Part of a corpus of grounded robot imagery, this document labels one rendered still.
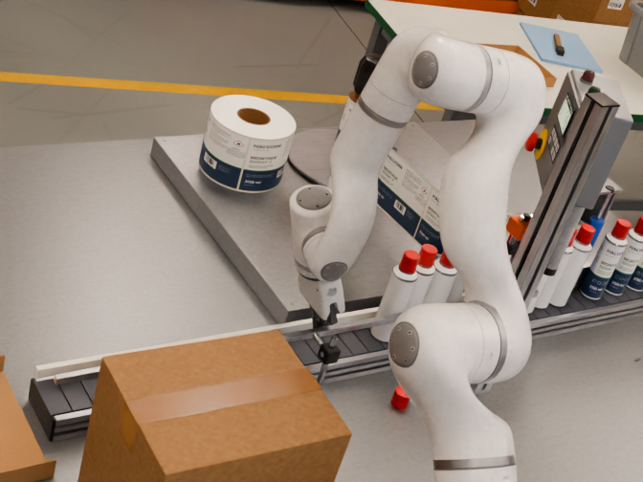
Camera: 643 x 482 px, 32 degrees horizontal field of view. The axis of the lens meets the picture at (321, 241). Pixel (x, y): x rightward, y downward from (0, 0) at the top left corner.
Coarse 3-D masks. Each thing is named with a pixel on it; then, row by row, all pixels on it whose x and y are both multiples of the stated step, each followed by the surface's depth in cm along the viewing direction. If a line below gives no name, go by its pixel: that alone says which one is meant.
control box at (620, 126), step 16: (576, 80) 202; (608, 80) 205; (560, 96) 206; (576, 96) 197; (576, 112) 193; (624, 112) 195; (544, 128) 211; (624, 128) 193; (544, 144) 208; (608, 144) 195; (544, 160) 206; (608, 160) 197; (544, 176) 203; (592, 176) 199; (592, 192) 201
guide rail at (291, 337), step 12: (336, 324) 209; (348, 324) 210; (360, 324) 211; (372, 324) 213; (384, 324) 215; (288, 336) 202; (300, 336) 204; (72, 372) 180; (84, 372) 181; (96, 372) 182
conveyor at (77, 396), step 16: (576, 288) 258; (576, 304) 252; (592, 304) 254; (608, 304) 256; (352, 336) 221; (368, 336) 222; (304, 352) 213; (352, 352) 217; (368, 352) 219; (48, 384) 188; (64, 384) 189; (80, 384) 190; (96, 384) 191; (48, 400) 185; (64, 400) 186; (80, 400) 187
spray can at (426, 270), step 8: (424, 248) 216; (432, 248) 217; (424, 256) 216; (432, 256) 216; (424, 264) 216; (432, 264) 217; (416, 272) 217; (424, 272) 217; (432, 272) 218; (416, 280) 218; (424, 280) 218; (416, 288) 218; (424, 288) 219; (416, 296) 220; (424, 296) 221; (408, 304) 221; (416, 304) 221
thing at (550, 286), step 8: (576, 232) 237; (568, 248) 238; (568, 256) 239; (560, 264) 240; (560, 272) 241; (552, 280) 242; (544, 288) 243; (552, 288) 244; (544, 296) 245; (536, 304) 246; (544, 304) 246
